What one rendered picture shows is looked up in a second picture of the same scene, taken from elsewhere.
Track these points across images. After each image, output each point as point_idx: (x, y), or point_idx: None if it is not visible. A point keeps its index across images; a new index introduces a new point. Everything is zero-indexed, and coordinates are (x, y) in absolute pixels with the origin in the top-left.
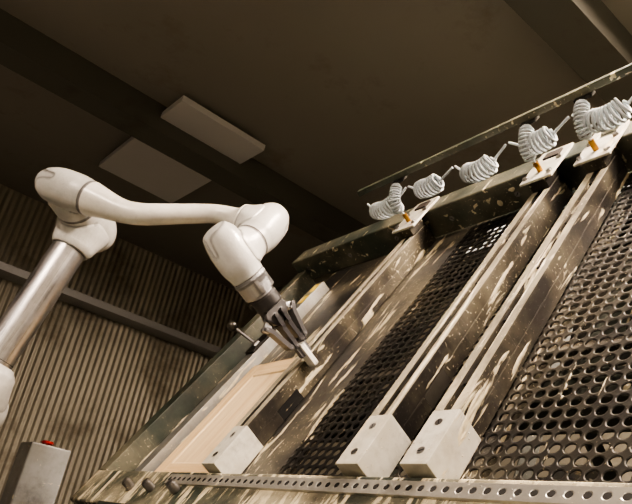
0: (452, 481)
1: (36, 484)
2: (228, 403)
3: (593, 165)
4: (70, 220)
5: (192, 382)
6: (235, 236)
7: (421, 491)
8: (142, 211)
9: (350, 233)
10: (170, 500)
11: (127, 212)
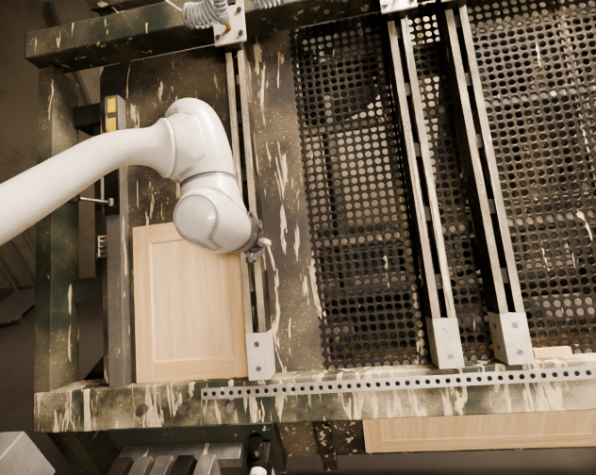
0: (550, 365)
1: None
2: (152, 282)
3: (455, 3)
4: None
5: (49, 260)
6: (234, 212)
7: (535, 378)
8: None
9: (107, 17)
10: (238, 414)
11: None
